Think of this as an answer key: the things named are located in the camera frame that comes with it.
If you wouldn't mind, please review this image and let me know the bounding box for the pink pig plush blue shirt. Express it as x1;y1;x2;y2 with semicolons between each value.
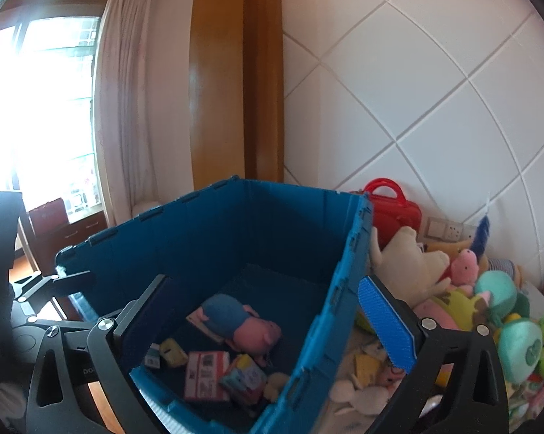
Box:
201;293;282;354

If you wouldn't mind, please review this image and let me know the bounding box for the yellow green plush toy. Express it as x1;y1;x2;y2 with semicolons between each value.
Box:
427;289;493;332

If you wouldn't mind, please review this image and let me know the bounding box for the colourful small box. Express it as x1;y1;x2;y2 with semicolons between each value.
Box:
219;353;268;406

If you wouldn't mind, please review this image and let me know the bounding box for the red plastic toy case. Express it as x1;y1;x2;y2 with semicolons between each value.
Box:
350;177;423;252

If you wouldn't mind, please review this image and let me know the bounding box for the blue plastic crate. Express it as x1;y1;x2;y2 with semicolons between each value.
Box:
55;176;374;434

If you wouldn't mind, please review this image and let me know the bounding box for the flat picture card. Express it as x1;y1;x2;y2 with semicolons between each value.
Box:
185;309;228;343

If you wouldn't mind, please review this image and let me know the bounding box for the white curtain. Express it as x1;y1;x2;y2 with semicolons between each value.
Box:
93;0;201;229

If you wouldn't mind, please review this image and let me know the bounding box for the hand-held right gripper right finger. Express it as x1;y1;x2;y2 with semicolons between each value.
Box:
358;276;510;434

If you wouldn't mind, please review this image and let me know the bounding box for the white and blue small box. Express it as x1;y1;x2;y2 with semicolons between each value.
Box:
144;344;164;370

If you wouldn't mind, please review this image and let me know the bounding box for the white fluffy plush toy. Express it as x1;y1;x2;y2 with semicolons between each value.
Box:
330;373;391;413

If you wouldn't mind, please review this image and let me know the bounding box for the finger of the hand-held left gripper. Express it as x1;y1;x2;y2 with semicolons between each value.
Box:
10;270;97;303

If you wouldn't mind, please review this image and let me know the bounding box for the yellow small box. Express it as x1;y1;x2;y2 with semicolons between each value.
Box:
159;337;187;367

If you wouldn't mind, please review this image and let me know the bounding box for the window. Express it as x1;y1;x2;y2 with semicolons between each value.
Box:
0;13;106;223

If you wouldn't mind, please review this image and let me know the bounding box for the wooden cabinet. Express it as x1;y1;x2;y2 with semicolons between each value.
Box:
22;198;110;260

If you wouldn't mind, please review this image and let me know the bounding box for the wall socket panel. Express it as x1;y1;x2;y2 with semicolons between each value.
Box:
424;217;474;242

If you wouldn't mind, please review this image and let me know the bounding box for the pink plush toy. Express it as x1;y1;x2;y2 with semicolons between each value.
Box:
450;249;481;287

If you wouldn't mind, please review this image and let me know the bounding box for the red and white box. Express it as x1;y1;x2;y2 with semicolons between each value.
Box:
183;351;231;403

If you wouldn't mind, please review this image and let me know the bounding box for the teal round plush toy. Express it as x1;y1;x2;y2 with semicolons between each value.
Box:
474;271;531;323

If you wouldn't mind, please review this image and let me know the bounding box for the wooden pillar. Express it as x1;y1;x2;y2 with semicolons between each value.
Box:
189;0;286;189

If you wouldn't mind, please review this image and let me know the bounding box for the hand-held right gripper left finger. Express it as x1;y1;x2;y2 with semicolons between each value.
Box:
25;274;173;434

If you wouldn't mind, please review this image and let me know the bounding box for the teal plush with heart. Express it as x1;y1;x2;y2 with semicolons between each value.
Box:
497;318;544;381

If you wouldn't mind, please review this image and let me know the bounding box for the blue feather toy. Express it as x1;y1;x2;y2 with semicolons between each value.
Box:
473;214;491;259

